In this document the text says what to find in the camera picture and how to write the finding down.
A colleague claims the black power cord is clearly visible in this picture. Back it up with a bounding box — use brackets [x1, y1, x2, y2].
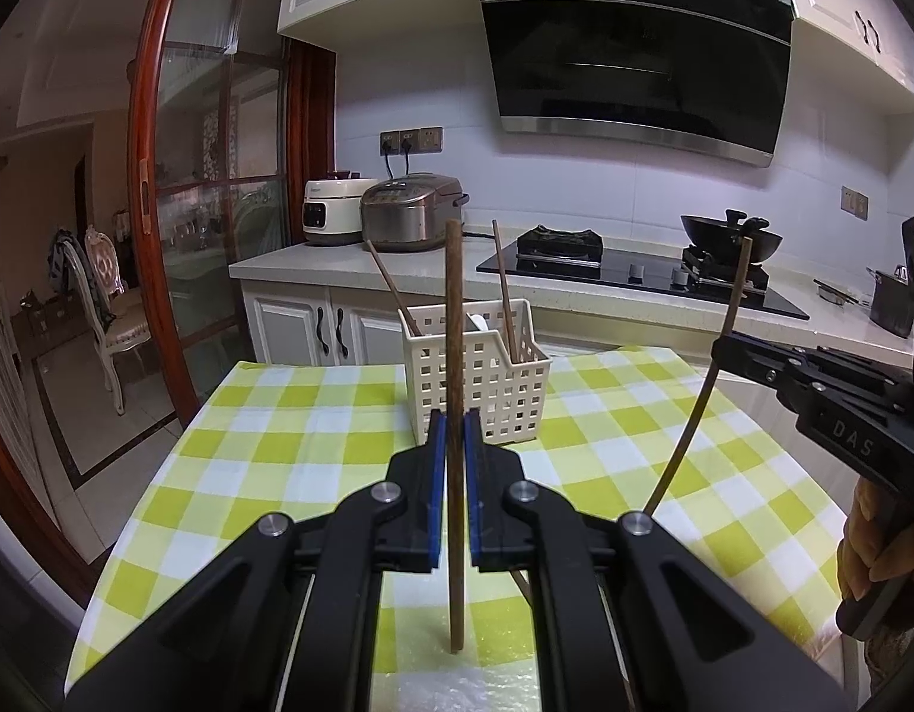
[383, 141, 417, 180]

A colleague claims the red wooden glass sliding door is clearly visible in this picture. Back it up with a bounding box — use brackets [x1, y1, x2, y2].
[126, 0, 335, 427]

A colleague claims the wall power socket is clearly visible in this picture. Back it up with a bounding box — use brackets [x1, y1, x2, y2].
[380, 126, 444, 157]

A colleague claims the green checked tablecloth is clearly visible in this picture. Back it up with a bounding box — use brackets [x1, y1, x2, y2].
[63, 347, 865, 694]

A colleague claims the white kitchen base cabinet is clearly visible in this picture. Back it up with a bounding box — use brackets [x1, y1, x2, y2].
[229, 230, 914, 417]

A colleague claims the white perforated plastic basket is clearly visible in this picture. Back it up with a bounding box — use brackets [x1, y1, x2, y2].
[399, 298, 553, 446]

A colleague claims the black glass gas stove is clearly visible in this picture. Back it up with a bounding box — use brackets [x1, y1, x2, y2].
[476, 224, 810, 320]

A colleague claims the dark jacket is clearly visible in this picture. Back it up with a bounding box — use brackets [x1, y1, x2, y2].
[47, 231, 87, 298]

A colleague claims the black range hood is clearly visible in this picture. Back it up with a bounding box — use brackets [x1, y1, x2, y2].
[467, 0, 799, 168]

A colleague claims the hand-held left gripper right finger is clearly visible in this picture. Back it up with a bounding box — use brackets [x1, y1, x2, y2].
[464, 409, 851, 712]

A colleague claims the person's right hand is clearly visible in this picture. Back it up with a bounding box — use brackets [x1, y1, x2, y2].
[838, 476, 910, 600]

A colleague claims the ornate white dining chair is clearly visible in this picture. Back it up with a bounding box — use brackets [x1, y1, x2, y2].
[60, 228, 150, 417]

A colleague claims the white rice cooker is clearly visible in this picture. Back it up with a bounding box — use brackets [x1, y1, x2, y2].
[302, 172, 380, 246]

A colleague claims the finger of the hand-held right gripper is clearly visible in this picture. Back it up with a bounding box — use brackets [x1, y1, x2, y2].
[712, 335, 810, 424]
[731, 332, 910, 390]

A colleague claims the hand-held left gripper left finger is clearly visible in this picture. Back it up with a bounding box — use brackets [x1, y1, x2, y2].
[60, 409, 449, 712]

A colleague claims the silver pressure cooker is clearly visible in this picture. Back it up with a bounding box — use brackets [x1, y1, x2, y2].
[360, 173, 471, 253]

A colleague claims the steel stock pot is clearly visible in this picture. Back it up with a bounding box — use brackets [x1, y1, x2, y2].
[870, 265, 914, 338]

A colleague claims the black wok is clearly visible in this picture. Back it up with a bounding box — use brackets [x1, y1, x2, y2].
[680, 209, 784, 264]

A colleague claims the shallow metal dish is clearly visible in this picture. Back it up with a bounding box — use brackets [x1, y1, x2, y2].
[813, 278, 862, 307]

